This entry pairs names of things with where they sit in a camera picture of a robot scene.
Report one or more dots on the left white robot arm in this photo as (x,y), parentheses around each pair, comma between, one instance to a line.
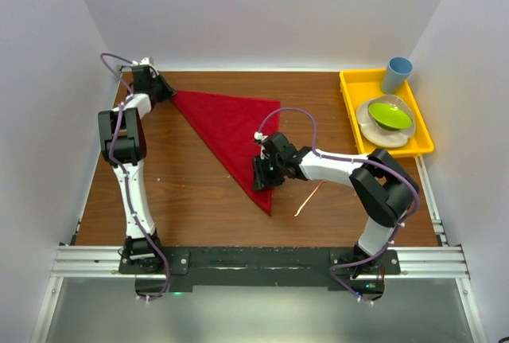
(123,147)

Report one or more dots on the blue plastic cup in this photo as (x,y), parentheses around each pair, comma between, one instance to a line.
(397,71)

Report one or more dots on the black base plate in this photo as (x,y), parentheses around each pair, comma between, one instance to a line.
(191,267)

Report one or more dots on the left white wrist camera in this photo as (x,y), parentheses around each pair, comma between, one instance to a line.
(146,61)

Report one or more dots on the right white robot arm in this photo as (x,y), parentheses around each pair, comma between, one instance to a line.
(384,189)

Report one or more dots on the white plate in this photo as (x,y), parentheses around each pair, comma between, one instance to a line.
(378,135)

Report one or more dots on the copper fork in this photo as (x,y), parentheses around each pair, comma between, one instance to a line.
(307,199)

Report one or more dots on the aluminium frame rail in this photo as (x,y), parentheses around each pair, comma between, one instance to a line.
(415,263)

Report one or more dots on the green bowl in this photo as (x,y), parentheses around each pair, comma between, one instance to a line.
(389,116)

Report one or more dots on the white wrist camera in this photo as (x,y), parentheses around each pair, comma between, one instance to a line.
(146,61)
(259,137)

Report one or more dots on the red cloth napkin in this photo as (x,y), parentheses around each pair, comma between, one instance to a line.
(227,125)

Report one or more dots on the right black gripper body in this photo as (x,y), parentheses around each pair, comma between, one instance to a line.
(268,171)

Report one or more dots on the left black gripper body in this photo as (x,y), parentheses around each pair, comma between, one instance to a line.
(159,86)

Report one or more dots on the yellow plastic tray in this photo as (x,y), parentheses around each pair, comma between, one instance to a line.
(359,85)

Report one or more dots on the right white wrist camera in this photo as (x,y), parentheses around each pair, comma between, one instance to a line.
(259,137)

